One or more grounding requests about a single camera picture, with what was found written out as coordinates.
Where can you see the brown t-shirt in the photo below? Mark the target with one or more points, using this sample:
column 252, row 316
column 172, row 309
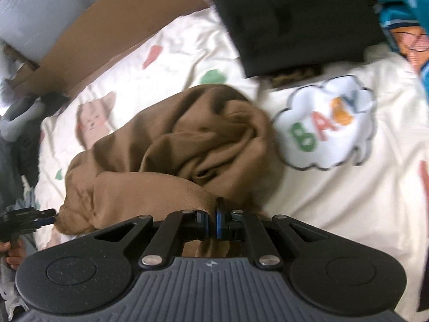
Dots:
column 185, row 152

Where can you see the grey neck pillow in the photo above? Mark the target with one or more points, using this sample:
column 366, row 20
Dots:
column 13, row 125

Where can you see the grey wrapped mattress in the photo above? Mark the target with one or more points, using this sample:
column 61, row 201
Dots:
column 33, row 26

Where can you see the cream cartoon print blanket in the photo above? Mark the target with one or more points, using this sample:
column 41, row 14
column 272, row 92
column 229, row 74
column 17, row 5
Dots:
column 350, row 141

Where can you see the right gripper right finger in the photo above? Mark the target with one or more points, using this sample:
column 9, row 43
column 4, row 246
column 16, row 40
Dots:
column 246, row 228

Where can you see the teal patterned blanket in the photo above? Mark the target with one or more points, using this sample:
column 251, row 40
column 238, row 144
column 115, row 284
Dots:
column 405, row 23

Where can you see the dark grey pillow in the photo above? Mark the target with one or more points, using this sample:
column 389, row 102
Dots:
column 20, row 159

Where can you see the brown cardboard sheet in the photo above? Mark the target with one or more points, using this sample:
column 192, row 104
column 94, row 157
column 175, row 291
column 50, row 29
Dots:
column 108, row 31

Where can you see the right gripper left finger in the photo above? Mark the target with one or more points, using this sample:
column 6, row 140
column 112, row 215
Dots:
column 179, row 228

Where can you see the person left hand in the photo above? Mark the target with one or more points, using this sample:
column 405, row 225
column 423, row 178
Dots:
column 15, row 253

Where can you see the black folded garment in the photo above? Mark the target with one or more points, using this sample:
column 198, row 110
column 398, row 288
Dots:
column 272, row 36

